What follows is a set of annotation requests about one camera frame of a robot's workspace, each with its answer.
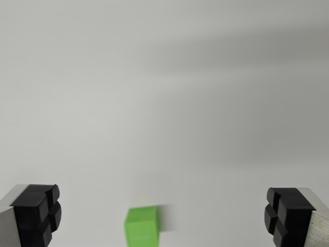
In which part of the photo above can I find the green soft toy cube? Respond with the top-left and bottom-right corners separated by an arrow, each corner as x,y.
124,206 -> 161,247

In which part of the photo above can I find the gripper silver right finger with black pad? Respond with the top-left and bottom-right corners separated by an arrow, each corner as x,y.
264,187 -> 329,247

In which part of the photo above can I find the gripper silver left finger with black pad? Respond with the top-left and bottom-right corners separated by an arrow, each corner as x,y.
0,183 -> 62,247

